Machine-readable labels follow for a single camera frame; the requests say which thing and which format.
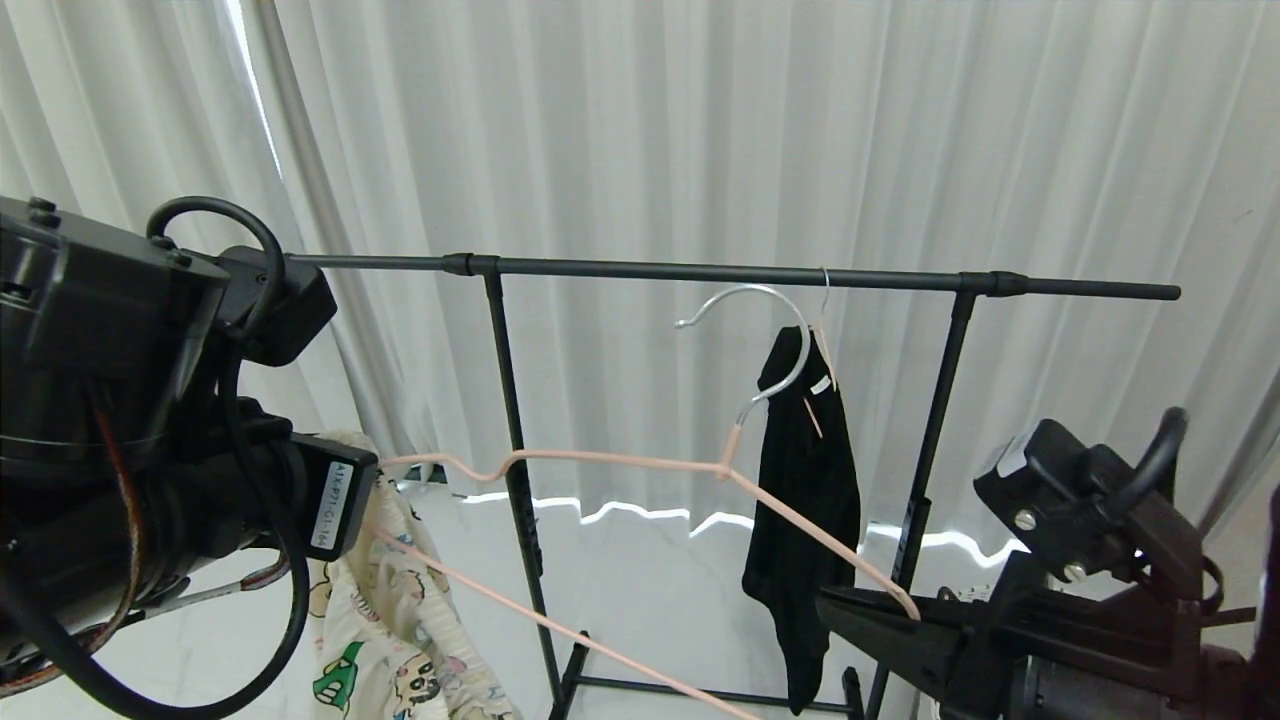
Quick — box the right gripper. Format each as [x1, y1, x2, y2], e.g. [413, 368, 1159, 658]
[935, 555, 1251, 720]

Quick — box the black short-sleeved shirt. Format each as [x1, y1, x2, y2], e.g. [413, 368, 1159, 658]
[742, 325, 863, 717]

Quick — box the pink clothes hanger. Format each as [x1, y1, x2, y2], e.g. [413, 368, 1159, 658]
[803, 268, 839, 439]
[368, 284, 923, 720]

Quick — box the cream printed garment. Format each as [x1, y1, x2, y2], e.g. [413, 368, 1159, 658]
[305, 430, 523, 720]

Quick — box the black clothes rack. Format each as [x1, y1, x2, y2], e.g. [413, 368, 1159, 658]
[285, 253, 1183, 720]

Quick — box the white curtain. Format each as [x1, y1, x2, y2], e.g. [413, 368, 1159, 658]
[0, 0, 386, 471]
[240, 0, 1280, 561]

